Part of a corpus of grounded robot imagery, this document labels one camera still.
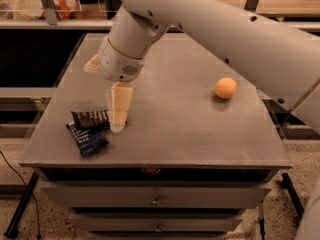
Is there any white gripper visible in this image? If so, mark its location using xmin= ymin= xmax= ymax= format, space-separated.
xmin=84 ymin=36 xmax=144 ymax=133

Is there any dark chocolate rxbar wrapper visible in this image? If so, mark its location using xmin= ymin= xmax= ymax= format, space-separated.
xmin=71 ymin=110 xmax=110 ymax=130

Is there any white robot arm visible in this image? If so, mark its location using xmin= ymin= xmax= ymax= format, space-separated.
xmin=97 ymin=0 xmax=320 ymax=132

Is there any blue blueberry rxbar wrapper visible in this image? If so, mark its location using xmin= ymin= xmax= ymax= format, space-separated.
xmin=66 ymin=123 xmax=108 ymax=158

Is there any grey drawer cabinet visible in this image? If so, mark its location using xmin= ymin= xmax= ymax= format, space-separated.
xmin=22 ymin=34 xmax=291 ymax=240

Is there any white orange plastic bag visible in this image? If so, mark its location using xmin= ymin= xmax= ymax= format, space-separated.
xmin=0 ymin=0 xmax=81 ymax=24

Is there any orange round fruit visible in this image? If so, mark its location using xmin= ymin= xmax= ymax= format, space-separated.
xmin=214 ymin=78 xmax=237 ymax=99

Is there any upper drawer metal knob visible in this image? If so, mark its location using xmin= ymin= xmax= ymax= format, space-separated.
xmin=151 ymin=195 xmax=161 ymax=206

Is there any drawer metal knob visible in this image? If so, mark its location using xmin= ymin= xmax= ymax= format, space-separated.
xmin=154 ymin=224 xmax=162 ymax=233
xmin=151 ymin=195 xmax=161 ymax=206

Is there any lower drawer metal knob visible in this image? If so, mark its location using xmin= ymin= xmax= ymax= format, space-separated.
xmin=154 ymin=224 xmax=162 ymax=233

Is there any black left floor bar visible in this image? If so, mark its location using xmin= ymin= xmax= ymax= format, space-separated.
xmin=1 ymin=173 xmax=38 ymax=239

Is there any black floor bar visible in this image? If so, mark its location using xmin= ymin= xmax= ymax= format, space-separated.
xmin=1 ymin=173 xmax=38 ymax=239
xmin=281 ymin=173 xmax=304 ymax=219

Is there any black right floor bar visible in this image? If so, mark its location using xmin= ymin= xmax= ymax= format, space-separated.
xmin=281 ymin=173 xmax=304 ymax=219

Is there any black floor cable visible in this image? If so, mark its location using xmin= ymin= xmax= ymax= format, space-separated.
xmin=0 ymin=150 xmax=42 ymax=240

